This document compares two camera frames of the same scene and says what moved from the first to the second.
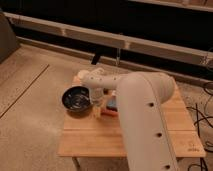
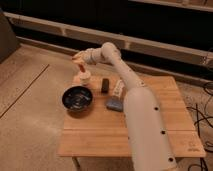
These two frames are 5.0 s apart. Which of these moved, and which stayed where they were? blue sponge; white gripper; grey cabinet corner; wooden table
Moved: white gripper
Stayed: grey cabinet corner; wooden table; blue sponge
